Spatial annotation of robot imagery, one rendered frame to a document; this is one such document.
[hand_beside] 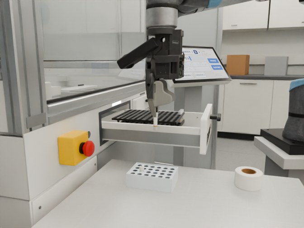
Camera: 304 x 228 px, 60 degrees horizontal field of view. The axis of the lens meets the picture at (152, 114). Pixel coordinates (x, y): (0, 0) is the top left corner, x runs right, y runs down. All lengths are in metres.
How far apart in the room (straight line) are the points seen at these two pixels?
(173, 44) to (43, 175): 0.42
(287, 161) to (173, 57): 0.60
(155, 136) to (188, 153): 1.12
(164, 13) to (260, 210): 0.49
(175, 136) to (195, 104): 1.08
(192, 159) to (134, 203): 1.35
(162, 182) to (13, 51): 0.45
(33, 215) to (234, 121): 3.44
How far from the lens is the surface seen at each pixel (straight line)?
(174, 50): 0.63
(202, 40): 2.56
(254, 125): 3.88
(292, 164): 1.04
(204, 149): 0.79
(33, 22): 0.63
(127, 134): 0.85
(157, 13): 0.63
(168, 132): 0.81
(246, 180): 0.74
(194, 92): 1.85
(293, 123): 1.14
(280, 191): 0.78
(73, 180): 0.76
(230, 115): 3.86
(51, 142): 0.66
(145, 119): 0.87
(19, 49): 0.58
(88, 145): 0.66
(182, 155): 1.91
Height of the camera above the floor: 1.09
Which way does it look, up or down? 11 degrees down
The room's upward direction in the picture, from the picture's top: straight up
